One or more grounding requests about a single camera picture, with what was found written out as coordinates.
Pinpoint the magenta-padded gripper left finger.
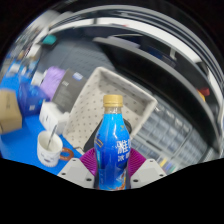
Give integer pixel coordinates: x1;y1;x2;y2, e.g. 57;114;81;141
57;147;99;190

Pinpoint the small grey drawer cabinet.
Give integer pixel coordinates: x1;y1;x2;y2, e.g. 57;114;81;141
131;124;168;158

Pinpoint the blue tissue box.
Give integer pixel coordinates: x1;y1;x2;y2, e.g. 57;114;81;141
17;81;48;117

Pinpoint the teal tool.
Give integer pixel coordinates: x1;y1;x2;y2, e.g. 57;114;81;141
42;34;58;45

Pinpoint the dark grey product box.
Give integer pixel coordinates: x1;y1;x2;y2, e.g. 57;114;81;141
51;68;88;113

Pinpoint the white dotted storage box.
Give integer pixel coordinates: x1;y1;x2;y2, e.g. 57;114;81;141
63;66;158;156

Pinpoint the purple bag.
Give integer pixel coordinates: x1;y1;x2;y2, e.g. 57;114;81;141
39;65;67;100

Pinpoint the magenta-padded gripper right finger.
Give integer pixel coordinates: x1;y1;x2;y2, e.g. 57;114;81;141
128;147;168;190

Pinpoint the drawer cabinet with coloured parts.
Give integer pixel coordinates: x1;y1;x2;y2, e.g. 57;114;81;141
146;143;191;174

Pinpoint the brown cardboard box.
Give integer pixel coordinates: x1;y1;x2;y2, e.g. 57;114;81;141
0;89;24;135

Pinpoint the wide grey drawer cabinet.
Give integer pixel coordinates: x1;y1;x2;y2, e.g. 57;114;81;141
151;98;198;144

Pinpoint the black wall shelf unit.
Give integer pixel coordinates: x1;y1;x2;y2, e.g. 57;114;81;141
93;24;223;154

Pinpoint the metal spoon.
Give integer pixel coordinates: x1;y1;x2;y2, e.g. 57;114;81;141
46;123;58;150

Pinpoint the white mug with face print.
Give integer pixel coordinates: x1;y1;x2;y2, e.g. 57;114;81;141
36;130;73;168

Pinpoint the blue drink bottle gold cap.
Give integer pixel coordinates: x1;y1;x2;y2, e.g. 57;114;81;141
93;94;133;192

